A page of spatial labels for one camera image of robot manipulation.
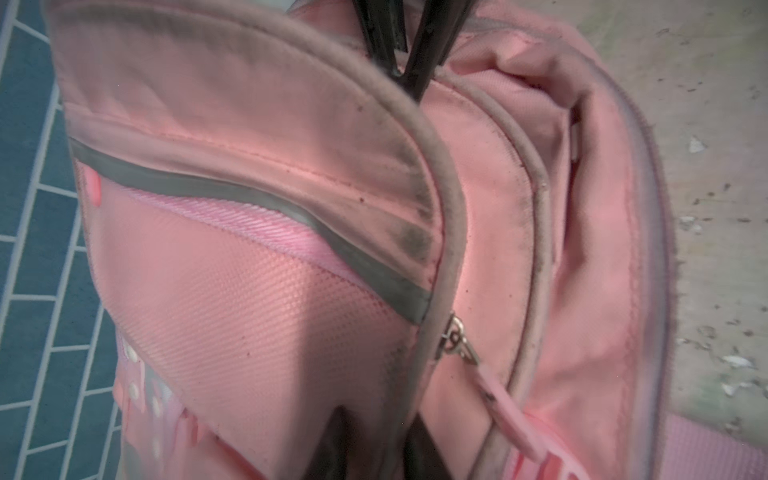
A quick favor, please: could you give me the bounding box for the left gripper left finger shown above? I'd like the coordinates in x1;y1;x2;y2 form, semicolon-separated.
302;406;351;480

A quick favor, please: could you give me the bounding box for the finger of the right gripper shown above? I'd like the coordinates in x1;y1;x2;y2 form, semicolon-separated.
353;0;408;75
400;0;476;102

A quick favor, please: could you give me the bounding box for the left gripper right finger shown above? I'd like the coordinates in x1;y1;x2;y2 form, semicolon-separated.
403;415;453;480

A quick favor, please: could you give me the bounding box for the pink student backpack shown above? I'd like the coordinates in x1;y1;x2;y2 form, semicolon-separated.
43;1;767;479

